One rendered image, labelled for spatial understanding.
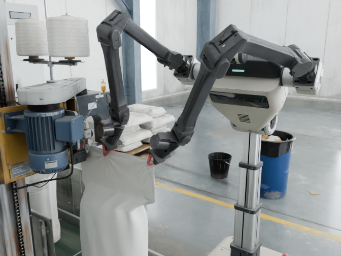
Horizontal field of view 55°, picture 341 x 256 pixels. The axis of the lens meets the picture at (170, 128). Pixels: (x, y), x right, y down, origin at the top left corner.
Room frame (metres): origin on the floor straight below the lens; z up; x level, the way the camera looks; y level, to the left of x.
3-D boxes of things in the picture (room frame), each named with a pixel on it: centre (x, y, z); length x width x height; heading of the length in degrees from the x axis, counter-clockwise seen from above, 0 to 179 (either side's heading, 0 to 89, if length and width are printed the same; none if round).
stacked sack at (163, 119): (5.02, 0.26, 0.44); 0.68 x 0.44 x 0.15; 144
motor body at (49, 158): (1.26, 0.50, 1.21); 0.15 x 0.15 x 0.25
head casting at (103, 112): (1.72, 0.50, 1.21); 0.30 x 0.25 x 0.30; 54
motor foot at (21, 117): (1.28, 0.59, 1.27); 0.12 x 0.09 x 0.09; 144
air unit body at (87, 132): (1.54, 0.41, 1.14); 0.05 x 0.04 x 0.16; 144
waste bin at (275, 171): (3.36, -1.08, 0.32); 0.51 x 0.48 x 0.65; 144
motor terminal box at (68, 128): (1.25, 0.39, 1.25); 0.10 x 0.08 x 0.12; 169
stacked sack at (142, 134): (4.52, 0.60, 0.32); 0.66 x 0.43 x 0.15; 146
